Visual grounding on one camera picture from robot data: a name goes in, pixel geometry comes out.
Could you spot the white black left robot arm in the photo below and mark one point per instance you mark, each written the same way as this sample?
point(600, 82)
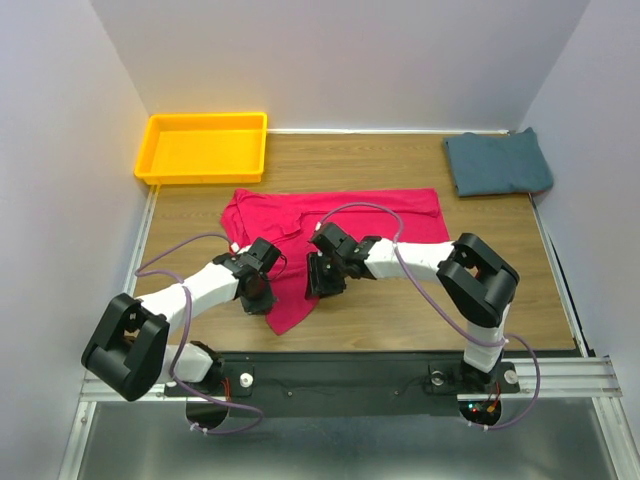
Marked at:
point(130, 351)

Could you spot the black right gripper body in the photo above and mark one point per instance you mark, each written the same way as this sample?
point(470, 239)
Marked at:
point(333, 275)

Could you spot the aluminium frame rails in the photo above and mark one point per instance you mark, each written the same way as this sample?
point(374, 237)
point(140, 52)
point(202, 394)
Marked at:
point(566, 421)

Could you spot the yellow plastic tray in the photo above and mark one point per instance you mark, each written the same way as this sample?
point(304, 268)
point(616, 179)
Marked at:
point(203, 148)

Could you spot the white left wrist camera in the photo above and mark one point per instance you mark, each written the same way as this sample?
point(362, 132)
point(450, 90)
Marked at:
point(236, 249)

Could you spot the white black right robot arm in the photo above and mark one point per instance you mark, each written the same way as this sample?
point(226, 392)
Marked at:
point(465, 281)

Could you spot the folded teal t shirt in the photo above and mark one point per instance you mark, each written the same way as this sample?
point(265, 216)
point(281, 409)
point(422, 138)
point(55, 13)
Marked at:
point(512, 164)

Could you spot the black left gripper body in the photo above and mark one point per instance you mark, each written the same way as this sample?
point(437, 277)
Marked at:
point(261, 299)

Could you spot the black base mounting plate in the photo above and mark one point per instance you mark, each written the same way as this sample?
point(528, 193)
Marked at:
point(333, 384)

